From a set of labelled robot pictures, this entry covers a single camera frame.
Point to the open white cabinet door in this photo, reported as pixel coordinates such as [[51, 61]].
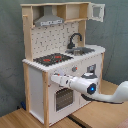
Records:
[[96, 11]]

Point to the grey toy sink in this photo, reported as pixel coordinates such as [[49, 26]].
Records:
[[79, 51]]

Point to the black toy stovetop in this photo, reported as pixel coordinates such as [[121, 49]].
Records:
[[52, 59]]

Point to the white lower cabinet door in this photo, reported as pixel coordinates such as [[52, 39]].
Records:
[[90, 68]]

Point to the black toy faucet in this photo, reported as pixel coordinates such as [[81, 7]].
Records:
[[71, 44]]

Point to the grey range hood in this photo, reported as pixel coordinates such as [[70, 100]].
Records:
[[48, 18]]

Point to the white oven door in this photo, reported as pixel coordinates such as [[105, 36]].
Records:
[[63, 98]]

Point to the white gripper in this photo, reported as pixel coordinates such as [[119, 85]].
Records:
[[61, 80]]

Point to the white wooden toy kitchen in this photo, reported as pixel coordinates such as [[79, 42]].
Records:
[[46, 40]]

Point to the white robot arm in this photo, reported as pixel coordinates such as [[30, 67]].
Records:
[[87, 86]]

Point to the right grey stove knob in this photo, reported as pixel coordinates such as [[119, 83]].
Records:
[[74, 69]]

